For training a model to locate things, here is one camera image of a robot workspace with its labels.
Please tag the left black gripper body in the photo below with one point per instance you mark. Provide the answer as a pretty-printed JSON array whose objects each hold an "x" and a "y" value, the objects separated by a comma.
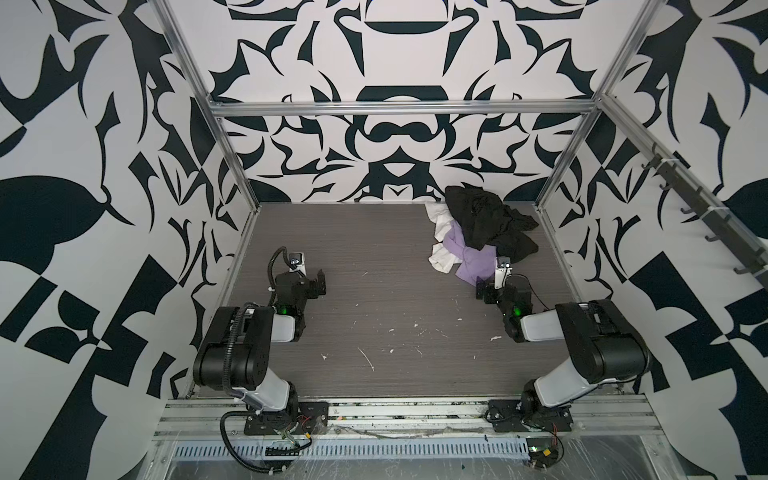
[{"x": 315, "y": 284}]

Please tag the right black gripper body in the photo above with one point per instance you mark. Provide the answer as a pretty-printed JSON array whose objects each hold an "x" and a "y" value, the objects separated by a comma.
[{"x": 489, "y": 292}]

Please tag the purple cloth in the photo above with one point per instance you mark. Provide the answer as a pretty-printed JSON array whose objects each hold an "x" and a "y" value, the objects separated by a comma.
[{"x": 474, "y": 263}]

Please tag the black cloth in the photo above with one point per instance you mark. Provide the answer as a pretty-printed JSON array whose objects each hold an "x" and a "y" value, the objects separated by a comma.
[{"x": 485, "y": 220}]

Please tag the white cloth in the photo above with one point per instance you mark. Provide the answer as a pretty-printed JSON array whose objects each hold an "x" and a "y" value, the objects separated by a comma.
[{"x": 441, "y": 259}]

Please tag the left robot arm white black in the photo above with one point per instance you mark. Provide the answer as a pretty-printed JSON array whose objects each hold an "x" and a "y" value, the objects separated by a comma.
[{"x": 234, "y": 355}]

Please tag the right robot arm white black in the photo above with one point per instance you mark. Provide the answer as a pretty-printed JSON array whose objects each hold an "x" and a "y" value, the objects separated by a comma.
[{"x": 603, "y": 347}]

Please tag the small green circuit board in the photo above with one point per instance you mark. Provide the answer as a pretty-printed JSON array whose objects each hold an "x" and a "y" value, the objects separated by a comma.
[{"x": 543, "y": 456}]

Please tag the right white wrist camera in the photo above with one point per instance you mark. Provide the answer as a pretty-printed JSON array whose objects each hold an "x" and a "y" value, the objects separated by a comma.
[{"x": 503, "y": 268}]

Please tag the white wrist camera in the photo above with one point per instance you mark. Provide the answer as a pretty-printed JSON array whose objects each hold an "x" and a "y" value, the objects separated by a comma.
[
  {"x": 296, "y": 262},
  {"x": 503, "y": 268}
]

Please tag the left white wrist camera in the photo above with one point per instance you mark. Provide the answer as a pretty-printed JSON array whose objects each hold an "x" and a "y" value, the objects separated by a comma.
[{"x": 296, "y": 262}]

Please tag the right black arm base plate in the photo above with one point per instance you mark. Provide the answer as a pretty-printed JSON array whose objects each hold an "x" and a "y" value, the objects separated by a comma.
[{"x": 505, "y": 416}]

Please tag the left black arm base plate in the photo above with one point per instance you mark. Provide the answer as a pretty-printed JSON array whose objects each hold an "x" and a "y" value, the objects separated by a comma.
[{"x": 288, "y": 417}]

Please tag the slotted grey cable duct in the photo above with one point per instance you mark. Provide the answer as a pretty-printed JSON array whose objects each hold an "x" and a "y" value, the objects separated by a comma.
[{"x": 387, "y": 449}]

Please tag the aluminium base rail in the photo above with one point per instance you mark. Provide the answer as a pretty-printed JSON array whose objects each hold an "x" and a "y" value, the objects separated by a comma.
[{"x": 390, "y": 417}]

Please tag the aluminium cage frame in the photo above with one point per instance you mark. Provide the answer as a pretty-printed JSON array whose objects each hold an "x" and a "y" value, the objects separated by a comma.
[{"x": 342, "y": 119}]

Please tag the grey wall hook rack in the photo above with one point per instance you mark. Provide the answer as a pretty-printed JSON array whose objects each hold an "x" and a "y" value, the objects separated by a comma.
[{"x": 701, "y": 204}]

